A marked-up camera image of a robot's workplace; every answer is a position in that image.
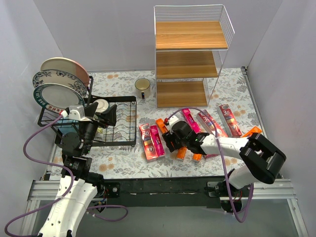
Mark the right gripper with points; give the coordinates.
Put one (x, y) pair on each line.
(170, 140)

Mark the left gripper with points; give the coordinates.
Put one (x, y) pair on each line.
(99, 118)

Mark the orange toothpaste box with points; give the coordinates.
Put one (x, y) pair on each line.
(255, 129)
(161, 126)
(197, 157)
(181, 153)

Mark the red 3d toothpaste box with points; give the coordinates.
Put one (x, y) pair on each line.
(229, 121)
(148, 144)
(210, 124)

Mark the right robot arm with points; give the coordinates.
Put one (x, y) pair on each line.
(262, 159)

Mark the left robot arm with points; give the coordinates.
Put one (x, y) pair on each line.
(78, 186)

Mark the small white teal bowl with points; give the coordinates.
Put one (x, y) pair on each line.
(102, 105)

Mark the yellow-green cup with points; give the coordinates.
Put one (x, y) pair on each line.
(100, 130)

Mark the pink toothpaste box upper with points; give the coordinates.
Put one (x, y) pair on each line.
(190, 120)

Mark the pink toothpaste box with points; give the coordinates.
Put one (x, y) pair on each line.
(157, 141)
(190, 120)
(209, 156)

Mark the pink toothpaste box left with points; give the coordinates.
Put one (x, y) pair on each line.
(157, 141)

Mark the pink toothpaste box lower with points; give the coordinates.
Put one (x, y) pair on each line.
(209, 156)

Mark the blue cup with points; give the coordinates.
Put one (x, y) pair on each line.
(67, 125)

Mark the green-rimmed white plate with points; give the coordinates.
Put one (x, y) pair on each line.
(56, 97)

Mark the cream enamel mug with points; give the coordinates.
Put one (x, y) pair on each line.
(142, 88)

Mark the floral table mat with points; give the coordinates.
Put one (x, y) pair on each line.
(130, 162)

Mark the beige pink-rimmed plate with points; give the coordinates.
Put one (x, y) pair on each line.
(67, 65)

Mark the blue floral plate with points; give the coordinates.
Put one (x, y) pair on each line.
(59, 77)

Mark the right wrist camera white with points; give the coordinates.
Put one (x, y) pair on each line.
(171, 121)

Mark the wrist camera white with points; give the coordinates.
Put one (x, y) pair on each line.
(171, 121)
(73, 112)

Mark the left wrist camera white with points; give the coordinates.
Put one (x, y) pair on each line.
(73, 112)

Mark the black wire dish rack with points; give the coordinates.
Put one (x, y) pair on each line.
(122, 134)

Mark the aluminium frame base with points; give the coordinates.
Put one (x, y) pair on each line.
(172, 191)

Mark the white wire wooden shelf rack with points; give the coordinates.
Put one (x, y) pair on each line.
(189, 40)

